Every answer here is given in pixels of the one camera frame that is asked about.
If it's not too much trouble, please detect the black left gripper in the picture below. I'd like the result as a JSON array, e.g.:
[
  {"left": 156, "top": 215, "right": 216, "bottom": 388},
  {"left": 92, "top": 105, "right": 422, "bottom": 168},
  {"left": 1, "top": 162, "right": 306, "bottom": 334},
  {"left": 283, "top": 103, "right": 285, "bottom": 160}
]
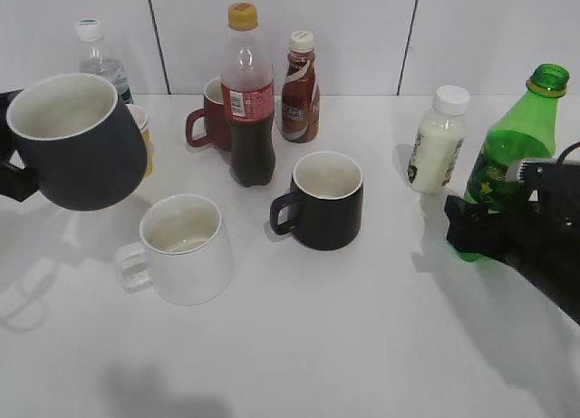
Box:
[{"left": 0, "top": 90, "right": 38, "bottom": 202}]

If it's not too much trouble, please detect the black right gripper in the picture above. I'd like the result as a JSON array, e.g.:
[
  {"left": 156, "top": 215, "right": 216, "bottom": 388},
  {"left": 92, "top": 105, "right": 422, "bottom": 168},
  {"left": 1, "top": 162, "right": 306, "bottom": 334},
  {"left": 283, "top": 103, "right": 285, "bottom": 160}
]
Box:
[{"left": 444, "top": 157, "right": 579, "bottom": 322}]

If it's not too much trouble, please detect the dark gray ceramic mug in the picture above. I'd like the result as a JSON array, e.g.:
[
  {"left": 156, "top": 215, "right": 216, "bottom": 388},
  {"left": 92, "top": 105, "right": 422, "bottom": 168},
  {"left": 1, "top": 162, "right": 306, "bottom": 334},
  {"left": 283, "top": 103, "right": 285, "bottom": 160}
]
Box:
[{"left": 6, "top": 73, "right": 148, "bottom": 211}]

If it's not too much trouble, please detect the green sprite bottle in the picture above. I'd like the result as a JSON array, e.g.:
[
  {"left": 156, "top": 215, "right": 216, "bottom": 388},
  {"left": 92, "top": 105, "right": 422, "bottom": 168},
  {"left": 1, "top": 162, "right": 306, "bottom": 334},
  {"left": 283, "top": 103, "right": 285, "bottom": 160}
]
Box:
[{"left": 455, "top": 63, "right": 571, "bottom": 266}]

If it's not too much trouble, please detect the yellow paper cup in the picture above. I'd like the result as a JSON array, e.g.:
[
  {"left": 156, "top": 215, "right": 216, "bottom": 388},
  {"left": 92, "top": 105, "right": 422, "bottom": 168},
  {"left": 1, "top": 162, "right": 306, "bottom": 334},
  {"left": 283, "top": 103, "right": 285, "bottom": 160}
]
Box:
[{"left": 127, "top": 104, "right": 154, "bottom": 178}]

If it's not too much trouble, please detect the white milk bottle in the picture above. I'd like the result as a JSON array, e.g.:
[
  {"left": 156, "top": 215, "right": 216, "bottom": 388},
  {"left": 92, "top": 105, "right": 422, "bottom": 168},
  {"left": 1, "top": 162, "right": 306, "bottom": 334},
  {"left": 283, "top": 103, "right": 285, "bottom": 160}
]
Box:
[{"left": 407, "top": 85, "right": 470, "bottom": 194}]

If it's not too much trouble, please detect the black ceramic mug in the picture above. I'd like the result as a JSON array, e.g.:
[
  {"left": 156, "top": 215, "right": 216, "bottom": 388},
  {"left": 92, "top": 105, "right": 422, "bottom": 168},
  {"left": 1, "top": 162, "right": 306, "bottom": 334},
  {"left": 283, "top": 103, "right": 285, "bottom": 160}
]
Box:
[{"left": 269, "top": 151, "right": 363, "bottom": 250}]

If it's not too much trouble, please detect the clear water bottle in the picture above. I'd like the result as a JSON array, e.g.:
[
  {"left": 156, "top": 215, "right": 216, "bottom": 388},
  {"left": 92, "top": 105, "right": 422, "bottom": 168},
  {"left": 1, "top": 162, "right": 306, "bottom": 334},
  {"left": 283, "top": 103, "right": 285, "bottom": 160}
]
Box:
[{"left": 75, "top": 19, "right": 133, "bottom": 104}]

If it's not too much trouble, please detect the white ceramic mug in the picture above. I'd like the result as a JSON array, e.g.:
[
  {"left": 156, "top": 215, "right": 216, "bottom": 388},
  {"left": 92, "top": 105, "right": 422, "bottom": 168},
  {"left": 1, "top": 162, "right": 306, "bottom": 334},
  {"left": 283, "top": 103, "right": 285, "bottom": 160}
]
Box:
[{"left": 114, "top": 194, "right": 235, "bottom": 306}]

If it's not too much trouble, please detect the red ceramic mug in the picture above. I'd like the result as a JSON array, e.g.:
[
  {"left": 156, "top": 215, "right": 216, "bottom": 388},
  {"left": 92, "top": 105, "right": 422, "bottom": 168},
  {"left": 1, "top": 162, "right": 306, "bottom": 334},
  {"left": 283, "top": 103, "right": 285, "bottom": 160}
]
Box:
[{"left": 185, "top": 77, "right": 232, "bottom": 152}]

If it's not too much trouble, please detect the brown coffee drink bottle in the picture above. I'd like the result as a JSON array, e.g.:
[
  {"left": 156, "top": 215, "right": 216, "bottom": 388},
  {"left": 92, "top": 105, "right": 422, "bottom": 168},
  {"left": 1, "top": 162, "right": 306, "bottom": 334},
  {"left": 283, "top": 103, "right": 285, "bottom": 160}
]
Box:
[{"left": 281, "top": 30, "right": 320, "bottom": 143}]

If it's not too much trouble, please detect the cola bottle yellow cap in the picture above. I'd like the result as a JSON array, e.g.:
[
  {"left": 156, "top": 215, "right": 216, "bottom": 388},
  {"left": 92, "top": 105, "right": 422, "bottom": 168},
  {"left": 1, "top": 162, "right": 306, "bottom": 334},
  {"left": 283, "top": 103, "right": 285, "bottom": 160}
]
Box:
[{"left": 220, "top": 2, "right": 276, "bottom": 187}]

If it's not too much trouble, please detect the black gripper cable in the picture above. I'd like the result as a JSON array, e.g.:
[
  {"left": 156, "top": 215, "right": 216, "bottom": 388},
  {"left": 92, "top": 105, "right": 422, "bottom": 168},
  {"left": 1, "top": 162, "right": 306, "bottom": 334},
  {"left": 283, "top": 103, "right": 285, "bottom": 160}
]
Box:
[{"left": 556, "top": 141, "right": 580, "bottom": 165}]

